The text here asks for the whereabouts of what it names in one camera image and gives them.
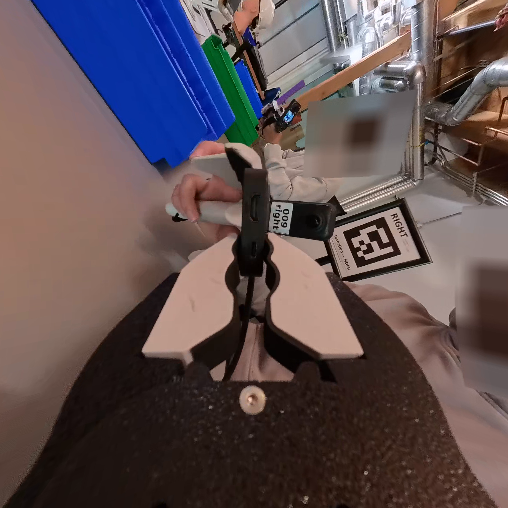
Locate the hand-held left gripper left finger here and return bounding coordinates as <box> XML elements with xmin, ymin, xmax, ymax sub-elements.
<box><xmin>141</xmin><ymin>237</ymin><xmax>243</xmax><ymax>370</ymax></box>

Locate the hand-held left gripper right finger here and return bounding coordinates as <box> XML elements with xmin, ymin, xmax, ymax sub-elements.
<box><xmin>263</xmin><ymin>233</ymin><xmax>364</xmax><ymax>374</ymax></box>

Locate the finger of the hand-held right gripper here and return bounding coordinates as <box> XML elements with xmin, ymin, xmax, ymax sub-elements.
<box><xmin>190</xmin><ymin>145</ymin><xmax>248</xmax><ymax>191</ymax></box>
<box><xmin>231</xmin><ymin>142</ymin><xmax>266</xmax><ymax>171</ymax></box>

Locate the black adapter hub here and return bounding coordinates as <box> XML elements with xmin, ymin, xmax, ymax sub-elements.
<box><xmin>237</xmin><ymin>169</ymin><xmax>271</xmax><ymax>277</ymax></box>

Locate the person's right hand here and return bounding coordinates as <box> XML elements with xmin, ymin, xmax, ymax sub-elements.
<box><xmin>171</xmin><ymin>141</ymin><xmax>243</xmax><ymax>243</ymax></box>

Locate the small blue plastic bin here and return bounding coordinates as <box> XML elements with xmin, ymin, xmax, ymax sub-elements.
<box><xmin>234</xmin><ymin>60</ymin><xmax>264</xmax><ymax>120</ymax></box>

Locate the framed marker sign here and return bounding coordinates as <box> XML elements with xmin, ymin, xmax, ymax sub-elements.
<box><xmin>323</xmin><ymin>198</ymin><xmax>432</xmax><ymax>282</ymax></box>

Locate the green plastic bin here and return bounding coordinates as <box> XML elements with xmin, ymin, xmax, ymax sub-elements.
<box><xmin>201</xmin><ymin>35</ymin><xmax>260</xmax><ymax>147</ymax></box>

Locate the wooden beam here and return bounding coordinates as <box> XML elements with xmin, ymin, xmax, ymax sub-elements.
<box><xmin>296</xmin><ymin>30</ymin><xmax>413</xmax><ymax>108</ymax></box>

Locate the black handheld camera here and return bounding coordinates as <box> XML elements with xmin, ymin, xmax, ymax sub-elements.
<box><xmin>275</xmin><ymin>99</ymin><xmax>302</xmax><ymax>133</ymax></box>

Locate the silver ventilation duct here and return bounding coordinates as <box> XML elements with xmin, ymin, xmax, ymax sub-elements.
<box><xmin>427</xmin><ymin>57</ymin><xmax>508</xmax><ymax>127</ymax></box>
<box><xmin>321</xmin><ymin>0</ymin><xmax>428</xmax><ymax>193</ymax></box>

